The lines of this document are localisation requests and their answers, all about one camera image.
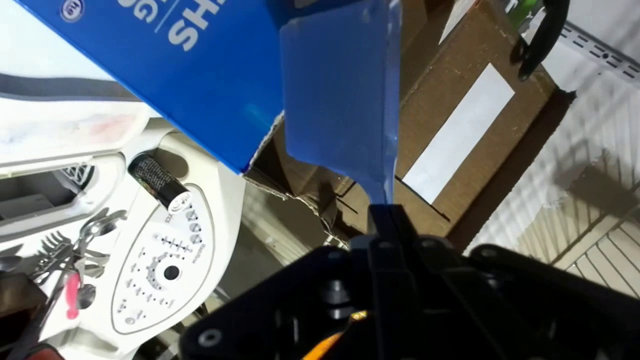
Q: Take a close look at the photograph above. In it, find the white washing machine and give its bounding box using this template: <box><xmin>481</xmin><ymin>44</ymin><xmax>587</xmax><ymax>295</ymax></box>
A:
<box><xmin>0</xmin><ymin>52</ymin><xmax>336</xmax><ymax>360</ymax></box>

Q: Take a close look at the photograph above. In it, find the metal keys bunch pink handle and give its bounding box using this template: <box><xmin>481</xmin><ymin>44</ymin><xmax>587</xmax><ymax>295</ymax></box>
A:
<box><xmin>0</xmin><ymin>208</ymin><xmax>131</xmax><ymax>360</ymax></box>

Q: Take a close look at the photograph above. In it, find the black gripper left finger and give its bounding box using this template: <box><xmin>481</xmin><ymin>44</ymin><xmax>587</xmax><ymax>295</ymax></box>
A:
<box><xmin>179</xmin><ymin>203</ymin><xmax>393</xmax><ymax>360</ymax></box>

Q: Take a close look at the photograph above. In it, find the black washer knob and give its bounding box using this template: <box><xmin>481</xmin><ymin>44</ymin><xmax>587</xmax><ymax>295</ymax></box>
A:
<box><xmin>127</xmin><ymin>151</ymin><xmax>190</xmax><ymax>211</ymax></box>

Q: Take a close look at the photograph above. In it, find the light blue plastic scoop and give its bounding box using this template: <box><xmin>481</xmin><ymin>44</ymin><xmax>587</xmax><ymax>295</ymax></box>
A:
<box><xmin>276</xmin><ymin>0</ymin><xmax>405</xmax><ymax>207</ymax></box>

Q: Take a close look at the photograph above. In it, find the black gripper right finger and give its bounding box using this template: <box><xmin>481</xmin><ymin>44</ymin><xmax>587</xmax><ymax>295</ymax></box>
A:
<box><xmin>388</xmin><ymin>203</ymin><xmax>640</xmax><ymax>360</ymax></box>

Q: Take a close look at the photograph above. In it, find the blue cardboard detergent box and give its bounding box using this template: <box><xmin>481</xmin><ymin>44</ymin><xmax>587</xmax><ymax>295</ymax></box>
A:
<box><xmin>15</xmin><ymin>0</ymin><xmax>577</xmax><ymax>255</ymax></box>

